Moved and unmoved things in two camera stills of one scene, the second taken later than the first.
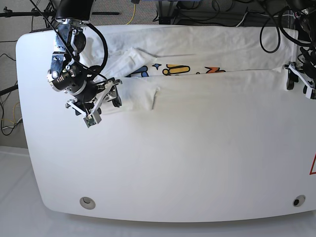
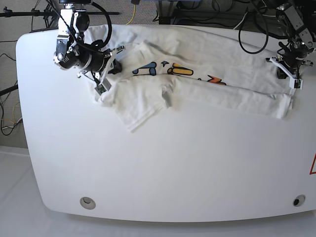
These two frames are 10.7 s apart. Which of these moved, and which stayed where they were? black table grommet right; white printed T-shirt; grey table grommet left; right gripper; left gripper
Moved: white printed T-shirt; left gripper; right gripper
Stayed: black table grommet right; grey table grommet left
